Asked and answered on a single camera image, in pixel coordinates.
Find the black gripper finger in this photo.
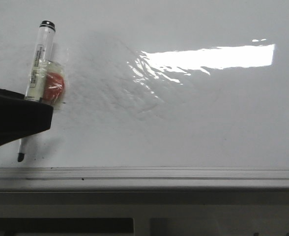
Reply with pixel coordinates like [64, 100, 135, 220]
[0, 88, 54, 146]

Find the white whiteboard marker pen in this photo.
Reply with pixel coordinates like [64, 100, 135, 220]
[17, 20, 57, 163]

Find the red magnet taped to marker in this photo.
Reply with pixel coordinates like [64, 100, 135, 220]
[40, 60, 66, 110]

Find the white whiteboard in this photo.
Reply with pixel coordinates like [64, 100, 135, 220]
[0, 0, 289, 192]

